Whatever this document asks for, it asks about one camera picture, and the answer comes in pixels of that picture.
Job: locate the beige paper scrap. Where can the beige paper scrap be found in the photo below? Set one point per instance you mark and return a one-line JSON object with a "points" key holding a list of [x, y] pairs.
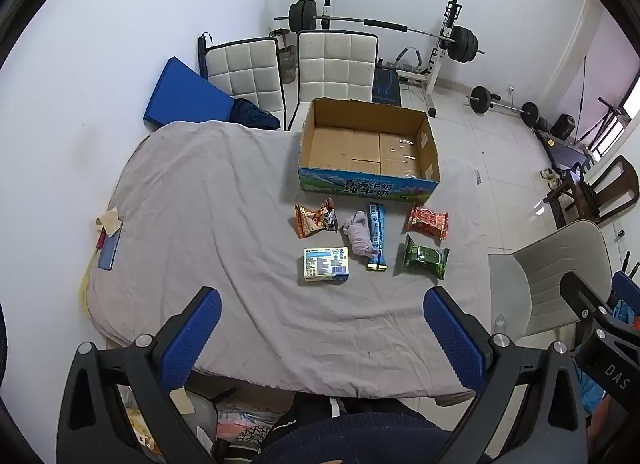
{"points": [[110, 220]]}

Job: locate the grey gas cylinder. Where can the grey gas cylinder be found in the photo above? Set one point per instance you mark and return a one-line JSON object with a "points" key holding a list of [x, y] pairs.
{"points": [[287, 64]]}

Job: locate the person's legs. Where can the person's legs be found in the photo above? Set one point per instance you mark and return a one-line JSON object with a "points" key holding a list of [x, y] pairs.
{"points": [[350, 439]]}

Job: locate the long barbell with black plates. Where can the long barbell with black plates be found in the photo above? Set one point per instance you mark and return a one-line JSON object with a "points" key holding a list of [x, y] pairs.
{"points": [[340, 20]]}

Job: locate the pink patterned floor mat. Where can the pink patterned floor mat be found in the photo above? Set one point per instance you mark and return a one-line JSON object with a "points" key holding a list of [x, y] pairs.
{"points": [[242, 424]]}

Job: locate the black blue baton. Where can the black blue baton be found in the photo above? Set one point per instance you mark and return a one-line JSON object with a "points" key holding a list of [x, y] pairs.
{"points": [[202, 54]]}

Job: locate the white padded chair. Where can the white padded chair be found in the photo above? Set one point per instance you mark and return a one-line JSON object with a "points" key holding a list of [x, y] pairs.
{"points": [[335, 64], [245, 71]]}

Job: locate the black speaker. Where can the black speaker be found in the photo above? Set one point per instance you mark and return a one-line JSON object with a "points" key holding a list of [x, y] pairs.
{"points": [[565, 126]]}

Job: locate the black treadmill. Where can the black treadmill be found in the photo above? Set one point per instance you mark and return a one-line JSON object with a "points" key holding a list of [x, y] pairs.
{"points": [[565, 151]]}

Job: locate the long blue packet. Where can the long blue packet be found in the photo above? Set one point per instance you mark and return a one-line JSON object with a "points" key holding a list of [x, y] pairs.
{"points": [[377, 219]]}

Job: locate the grey exercise machine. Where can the grey exercise machine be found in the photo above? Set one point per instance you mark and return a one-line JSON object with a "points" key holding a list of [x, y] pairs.
{"points": [[410, 55]]}

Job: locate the purple grey sock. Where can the purple grey sock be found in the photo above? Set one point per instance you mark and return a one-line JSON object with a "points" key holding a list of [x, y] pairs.
{"points": [[357, 236]]}

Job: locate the black tripod stand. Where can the black tripod stand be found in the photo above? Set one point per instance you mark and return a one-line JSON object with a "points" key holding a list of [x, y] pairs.
{"points": [[607, 116]]}

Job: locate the dark blue jacket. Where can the dark blue jacket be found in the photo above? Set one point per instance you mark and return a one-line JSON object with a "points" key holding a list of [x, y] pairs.
{"points": [[252, 115]]}

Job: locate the white weight bench rack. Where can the white weight bench rack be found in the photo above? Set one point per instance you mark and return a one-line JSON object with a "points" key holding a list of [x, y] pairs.
{"points": [[436, 64]]}

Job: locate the window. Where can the window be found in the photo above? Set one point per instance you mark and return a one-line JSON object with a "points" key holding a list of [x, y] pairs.
{"points": [[612, 136]]}

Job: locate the beige plastic chair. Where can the beige plastic chair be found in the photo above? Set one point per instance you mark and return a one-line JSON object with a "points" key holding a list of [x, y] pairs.
{"points": [[550, 269]]}

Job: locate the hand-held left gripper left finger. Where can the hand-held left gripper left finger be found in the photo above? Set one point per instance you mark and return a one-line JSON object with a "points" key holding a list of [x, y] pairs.
{"points": [[192, 339]]}

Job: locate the orange snack packet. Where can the orange snack packet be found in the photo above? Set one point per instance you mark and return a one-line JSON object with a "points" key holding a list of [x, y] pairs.
{"points": [[312, 220]]}

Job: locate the pair of shoes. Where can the pair of shoes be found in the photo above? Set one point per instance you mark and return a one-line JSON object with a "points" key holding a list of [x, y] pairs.
{"points": [[550, 178]]}

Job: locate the white blue tissue pack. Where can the white blue tissue pack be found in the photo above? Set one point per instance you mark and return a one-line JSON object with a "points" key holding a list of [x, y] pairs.
{"points": [[325, 264]]}

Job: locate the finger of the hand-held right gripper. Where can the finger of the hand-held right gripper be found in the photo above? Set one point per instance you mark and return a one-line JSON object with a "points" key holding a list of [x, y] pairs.
{"points": [[627, 284], [582, 296]]}

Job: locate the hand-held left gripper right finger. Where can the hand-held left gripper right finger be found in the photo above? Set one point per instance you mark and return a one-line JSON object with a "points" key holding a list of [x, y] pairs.
{"points": [[452, 339]]}

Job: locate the blue phone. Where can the blue phone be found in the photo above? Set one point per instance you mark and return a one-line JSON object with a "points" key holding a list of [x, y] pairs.
{"points": [[109, 254]]}

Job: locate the person's right forearm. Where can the person's right forearm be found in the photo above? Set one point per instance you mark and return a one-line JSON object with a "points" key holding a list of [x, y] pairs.
{"points": [[600, 419]]}

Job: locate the red snack packet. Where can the red snack packet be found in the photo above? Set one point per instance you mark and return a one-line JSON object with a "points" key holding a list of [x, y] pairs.
{"points": [[425, 222]]}

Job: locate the blue foam mat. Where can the blue foam mat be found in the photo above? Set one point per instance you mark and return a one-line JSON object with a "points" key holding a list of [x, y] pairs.
{"points": [[180, 94]]}

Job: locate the short barbell with black plates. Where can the short barbell with black plates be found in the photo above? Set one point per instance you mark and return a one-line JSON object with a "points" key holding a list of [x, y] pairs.
{"points": [[480, 98]]}

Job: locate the green snack packet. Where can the green snack packet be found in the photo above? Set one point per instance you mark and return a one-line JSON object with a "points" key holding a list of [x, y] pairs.
{"points": [[424, 257]]}

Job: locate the cardboard box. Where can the cardboard box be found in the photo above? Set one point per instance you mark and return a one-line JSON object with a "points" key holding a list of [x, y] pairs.
{"points": [[350, 144]]}

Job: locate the brown wooden chair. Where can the brown wooden chair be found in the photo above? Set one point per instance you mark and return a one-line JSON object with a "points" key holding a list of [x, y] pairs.
{"points": [[615, 184]]}

